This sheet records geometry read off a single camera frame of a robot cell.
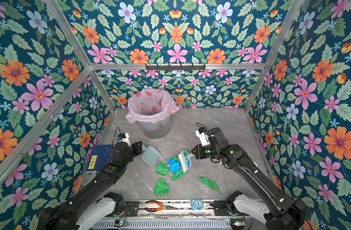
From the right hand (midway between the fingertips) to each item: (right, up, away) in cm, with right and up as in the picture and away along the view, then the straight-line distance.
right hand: (191, 150), depth 72 cm
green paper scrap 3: (-7, -17, +13) cm, 23 cm away
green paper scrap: (-18, -15, +17) cm, 29 cm away
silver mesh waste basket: (-22, +8, +25) cm, 34 cm away
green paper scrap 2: (-17, -23, +9) cm, 30 cm away
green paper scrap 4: (-9, -9, +17) cm, 21 cm away
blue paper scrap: (-10, -13, +15) cm, 22 cm away
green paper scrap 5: (+11, -21, +8) cm, 25 cm away
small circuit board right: (+23, -37, -1) cm, 43 cm away
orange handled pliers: (-18, -32, +2) cm, 37 cm away
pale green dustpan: (-25, -7, +17) cm, 32 cm away
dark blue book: (-59, -8, +19) cm, 63 cm away
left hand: (-28, +4, +10) cm, 30 cm away
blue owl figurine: (+3, -29, +2) cm, 29 cm away
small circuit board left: (-35, -36, -2) cm, 50 cm away
